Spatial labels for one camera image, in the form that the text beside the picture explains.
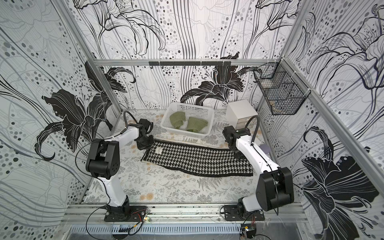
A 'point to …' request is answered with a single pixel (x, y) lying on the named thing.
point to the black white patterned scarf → (197, 160)
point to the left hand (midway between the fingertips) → (151, 147)
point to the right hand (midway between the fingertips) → (250, 154)
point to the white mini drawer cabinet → (238, 113)
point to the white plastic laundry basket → (187, 120)
